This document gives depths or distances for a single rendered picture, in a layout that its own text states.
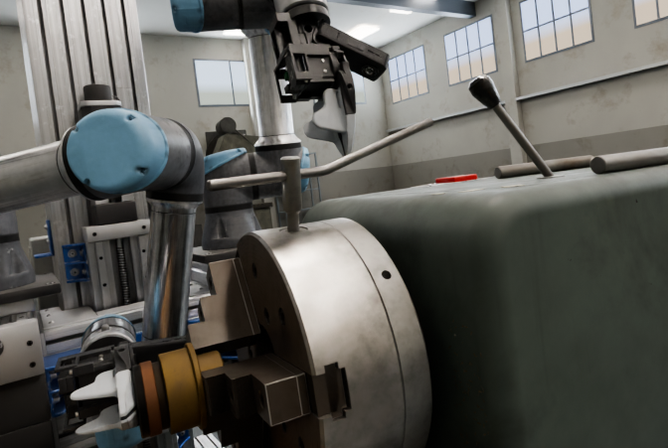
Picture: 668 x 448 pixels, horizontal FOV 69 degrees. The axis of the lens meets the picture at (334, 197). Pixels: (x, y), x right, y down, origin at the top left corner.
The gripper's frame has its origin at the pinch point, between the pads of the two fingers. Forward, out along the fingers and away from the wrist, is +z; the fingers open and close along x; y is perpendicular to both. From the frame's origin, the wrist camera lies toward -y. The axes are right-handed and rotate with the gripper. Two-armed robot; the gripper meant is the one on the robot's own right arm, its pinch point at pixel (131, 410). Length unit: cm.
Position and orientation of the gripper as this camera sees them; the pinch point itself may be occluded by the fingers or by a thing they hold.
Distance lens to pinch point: 56.7
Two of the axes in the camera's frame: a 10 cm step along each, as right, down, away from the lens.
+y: -9.0, 1.3, -4.2
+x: -1.3, -9.9, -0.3
